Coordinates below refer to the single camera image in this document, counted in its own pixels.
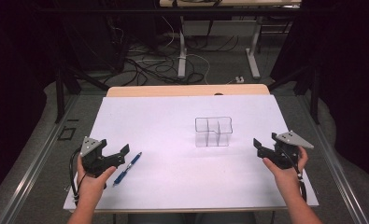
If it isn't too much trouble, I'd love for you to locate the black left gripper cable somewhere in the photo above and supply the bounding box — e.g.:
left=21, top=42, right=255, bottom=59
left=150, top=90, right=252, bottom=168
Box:
left=68, top=146, right=88, bottom=207

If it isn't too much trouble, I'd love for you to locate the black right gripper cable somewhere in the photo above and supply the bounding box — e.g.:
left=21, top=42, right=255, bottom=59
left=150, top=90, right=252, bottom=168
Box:
left=279, top=148, right=308, bottom=203

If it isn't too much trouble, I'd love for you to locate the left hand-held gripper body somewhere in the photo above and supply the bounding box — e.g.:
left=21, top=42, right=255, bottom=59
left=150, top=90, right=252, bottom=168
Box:
left=79, top=136, right=112, bottom=178

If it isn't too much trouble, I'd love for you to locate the black horizontal bar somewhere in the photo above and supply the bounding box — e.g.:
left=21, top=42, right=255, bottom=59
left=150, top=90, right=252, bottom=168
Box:
left=40, top=7, right=333, bottom=14

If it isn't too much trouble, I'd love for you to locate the person's right hand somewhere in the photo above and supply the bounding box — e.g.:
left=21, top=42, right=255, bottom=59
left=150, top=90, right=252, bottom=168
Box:
left=262, top=146, right=309, bottom=194

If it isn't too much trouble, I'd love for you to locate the white desk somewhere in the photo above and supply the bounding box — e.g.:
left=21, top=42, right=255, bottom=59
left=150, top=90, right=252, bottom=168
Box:
left=159, top=0, right=302, bottom=80

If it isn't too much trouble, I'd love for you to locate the black curtain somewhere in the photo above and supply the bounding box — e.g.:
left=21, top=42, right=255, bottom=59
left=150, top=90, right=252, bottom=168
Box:
left=0, top=0, right=60, bottom=204
left=270, top=0, right=369, bottom=188

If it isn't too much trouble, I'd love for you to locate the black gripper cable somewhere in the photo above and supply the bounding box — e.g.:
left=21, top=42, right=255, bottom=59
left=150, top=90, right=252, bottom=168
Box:
left=68, top=146, right=88, bottom=207
left=279, top=148, right=308, bottom=203

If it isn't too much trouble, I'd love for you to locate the clear plastic pen organizer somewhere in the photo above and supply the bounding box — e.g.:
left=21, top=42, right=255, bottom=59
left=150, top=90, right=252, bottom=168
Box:
left=194, top=116, right=234, bottom=148

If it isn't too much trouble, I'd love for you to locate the metal floor rail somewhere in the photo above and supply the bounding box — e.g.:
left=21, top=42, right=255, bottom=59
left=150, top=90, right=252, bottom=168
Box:
left=295, top=92, right=369, bottom=224
left=0, top=93, right=81, bottom=224

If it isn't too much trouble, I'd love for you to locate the white floor cable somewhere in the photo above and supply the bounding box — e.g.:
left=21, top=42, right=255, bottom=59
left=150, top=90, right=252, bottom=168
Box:
left=185, top=53, right=212, bottom=86

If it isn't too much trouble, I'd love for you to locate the person's left hand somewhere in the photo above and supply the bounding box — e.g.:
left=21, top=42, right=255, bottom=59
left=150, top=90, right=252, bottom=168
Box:
left=76, top=154, right=118, bottom=200

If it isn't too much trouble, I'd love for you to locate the blue pen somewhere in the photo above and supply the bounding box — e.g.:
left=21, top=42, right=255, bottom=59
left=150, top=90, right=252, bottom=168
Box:
left=112, top=151, right=143, bottom=188

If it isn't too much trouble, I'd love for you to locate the white table cover board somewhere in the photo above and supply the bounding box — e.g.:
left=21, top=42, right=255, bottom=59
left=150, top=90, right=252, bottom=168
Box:
left=63, top=94, right=319, bottom=213

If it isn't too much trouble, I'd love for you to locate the black floor cable tangle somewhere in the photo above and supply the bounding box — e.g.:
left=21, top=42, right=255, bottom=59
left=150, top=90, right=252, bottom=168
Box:
left=104, top=34, right=240, bottom=88

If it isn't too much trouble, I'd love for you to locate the black metal stand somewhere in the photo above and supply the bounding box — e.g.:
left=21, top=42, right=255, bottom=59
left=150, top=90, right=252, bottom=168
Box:
left=54, top=60, right=111, bottom=124
left=266, top=63, right=321, bottom=117

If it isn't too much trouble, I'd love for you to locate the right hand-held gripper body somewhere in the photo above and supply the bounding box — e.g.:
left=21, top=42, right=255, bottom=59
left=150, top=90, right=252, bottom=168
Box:
left=265, top=130, right=315, bottom=171

